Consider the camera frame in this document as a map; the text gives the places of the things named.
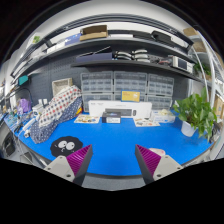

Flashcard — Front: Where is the yellow card sign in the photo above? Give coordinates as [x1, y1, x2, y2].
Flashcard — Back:
[121, 91, 140, 102]

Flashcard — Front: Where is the black round mouse pad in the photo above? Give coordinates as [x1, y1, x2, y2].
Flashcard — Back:
[50, 136, 83, 157]

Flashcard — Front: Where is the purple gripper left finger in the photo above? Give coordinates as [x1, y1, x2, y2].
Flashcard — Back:
[44, 144, 94, 187]

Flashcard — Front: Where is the white box right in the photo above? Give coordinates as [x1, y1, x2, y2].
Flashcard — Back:
[152, 110, 175, 123]

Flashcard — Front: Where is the right illustrated card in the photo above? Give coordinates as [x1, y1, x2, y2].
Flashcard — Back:
[134, 118, 159, 127]

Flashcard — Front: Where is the patterned cloth covered object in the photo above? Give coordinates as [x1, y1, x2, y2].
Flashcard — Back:
[30, 85, 82, 144]

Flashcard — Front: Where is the green potted plant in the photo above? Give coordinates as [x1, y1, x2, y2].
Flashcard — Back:
[173, 88, 217, 140]

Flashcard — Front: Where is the white device on shelf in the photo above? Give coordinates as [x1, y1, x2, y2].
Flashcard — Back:
[172, 56, 193, 73]

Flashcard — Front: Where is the white woven basket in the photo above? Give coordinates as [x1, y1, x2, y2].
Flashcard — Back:
[52, 78, 73, 95]

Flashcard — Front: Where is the pink computer mouse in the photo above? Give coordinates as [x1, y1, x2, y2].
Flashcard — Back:
[149, 148, 166, 156]

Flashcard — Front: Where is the left illustrated card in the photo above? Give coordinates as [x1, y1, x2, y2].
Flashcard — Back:
[75, 114, 99, 124]

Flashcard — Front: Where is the long white product box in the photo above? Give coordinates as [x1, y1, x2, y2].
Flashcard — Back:
[88, 100, 152, 118]

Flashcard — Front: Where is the grey drawer organizer cabinet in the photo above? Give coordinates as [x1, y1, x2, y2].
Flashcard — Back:
[80, 71, 174, 112]

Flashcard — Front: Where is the illustrated card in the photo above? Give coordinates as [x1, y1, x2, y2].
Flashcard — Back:
[75, 114, 99, 124]
[134, 118, 159, 127]

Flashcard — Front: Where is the cardboard box top shelf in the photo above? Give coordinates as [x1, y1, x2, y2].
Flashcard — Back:
[80, 25, 108, 41]

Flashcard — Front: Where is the blue desk mat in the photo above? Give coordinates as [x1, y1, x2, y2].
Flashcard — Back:
[19, 118, 211, 176]

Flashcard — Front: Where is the purple bottle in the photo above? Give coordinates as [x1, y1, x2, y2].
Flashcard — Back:
[18, 98, 31, 113]

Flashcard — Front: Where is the small black box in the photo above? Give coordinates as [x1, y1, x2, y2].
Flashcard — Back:
[102, 112, 121, 124]

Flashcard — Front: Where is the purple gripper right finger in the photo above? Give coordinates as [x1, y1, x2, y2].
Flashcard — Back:
[134, 144, 184, 185]

